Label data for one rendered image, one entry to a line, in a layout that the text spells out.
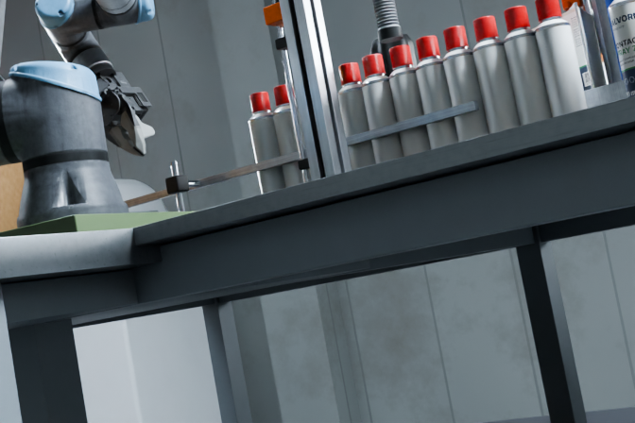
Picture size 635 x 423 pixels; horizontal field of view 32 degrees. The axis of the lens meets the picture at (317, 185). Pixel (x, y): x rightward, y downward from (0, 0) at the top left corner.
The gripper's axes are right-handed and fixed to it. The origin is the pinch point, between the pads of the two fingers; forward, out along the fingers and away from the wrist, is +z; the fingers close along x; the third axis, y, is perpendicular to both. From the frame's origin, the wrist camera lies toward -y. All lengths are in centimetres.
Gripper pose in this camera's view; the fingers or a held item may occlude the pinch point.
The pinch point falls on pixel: (137, 150)
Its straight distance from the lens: 218.0
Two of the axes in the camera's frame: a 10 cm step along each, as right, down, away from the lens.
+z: 5.4, 7.5, -3.8
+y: 6.1, -0.3, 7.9
